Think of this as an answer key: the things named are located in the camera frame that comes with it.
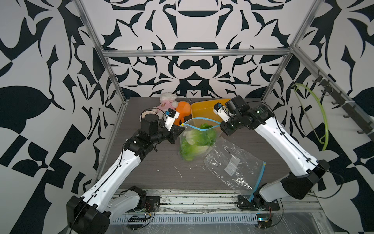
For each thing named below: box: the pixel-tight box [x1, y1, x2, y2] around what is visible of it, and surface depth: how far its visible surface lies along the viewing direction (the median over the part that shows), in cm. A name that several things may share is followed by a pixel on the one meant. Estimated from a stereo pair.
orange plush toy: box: [174, 101, 191, 126], surface depth 107 cm
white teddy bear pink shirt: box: [151, 92, 179, 119], surface depth 109 cm
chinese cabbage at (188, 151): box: [179, 137, 209, 162], surface depth 85 cm
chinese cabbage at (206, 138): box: [194, 122, 217, 147], surface depth 75 cm
